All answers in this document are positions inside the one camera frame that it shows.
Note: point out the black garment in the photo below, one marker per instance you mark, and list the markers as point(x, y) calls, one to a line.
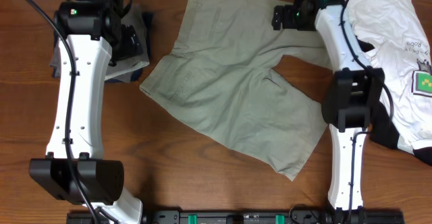
point(384, 133)

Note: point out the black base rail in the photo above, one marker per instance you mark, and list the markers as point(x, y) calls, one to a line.
point(294, 216)

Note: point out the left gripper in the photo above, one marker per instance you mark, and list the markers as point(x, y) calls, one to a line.
point(131, 44)

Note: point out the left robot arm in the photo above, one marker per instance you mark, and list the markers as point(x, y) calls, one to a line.
point(74, 168)

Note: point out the navy folded garment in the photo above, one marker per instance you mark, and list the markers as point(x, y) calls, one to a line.
point(146, 21)

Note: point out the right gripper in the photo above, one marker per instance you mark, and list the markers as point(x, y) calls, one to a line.
point(285, 21)

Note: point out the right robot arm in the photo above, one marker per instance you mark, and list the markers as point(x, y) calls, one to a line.
point(352, 97)

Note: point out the khaki green shorts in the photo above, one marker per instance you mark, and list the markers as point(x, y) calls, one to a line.
point(220, 80)

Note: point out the white printed t-shirt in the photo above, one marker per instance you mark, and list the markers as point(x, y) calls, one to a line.
point(382, 21)

